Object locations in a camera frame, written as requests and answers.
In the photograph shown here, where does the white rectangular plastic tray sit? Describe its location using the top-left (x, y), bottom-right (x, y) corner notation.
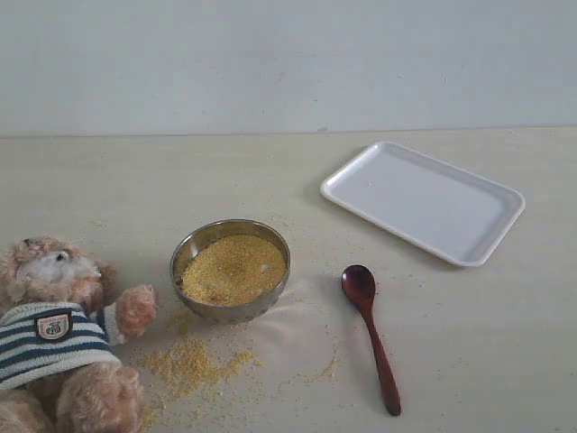
top-left (320, 142), bottom-right (526, 267)

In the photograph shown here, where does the steel bowl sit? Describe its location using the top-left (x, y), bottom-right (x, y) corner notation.
top-left (169, 219), bottom-right (290, 324)

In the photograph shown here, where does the dark red wooden spoon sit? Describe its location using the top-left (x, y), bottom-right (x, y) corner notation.
top-left (341, 264), bottom-right (402, 417)

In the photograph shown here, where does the yellow millet in bowl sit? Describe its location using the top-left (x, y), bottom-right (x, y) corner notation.
top-left (181, 235), bottom-right (287, 307)

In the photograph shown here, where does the spilled yellow millet pile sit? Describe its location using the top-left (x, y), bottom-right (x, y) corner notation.
top-left (136, 313), bottom-right (257, 398)

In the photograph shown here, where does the plush teddy bear striped sweater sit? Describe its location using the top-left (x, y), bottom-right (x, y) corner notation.
top-left (1, 235), bottom-right (158, 432)

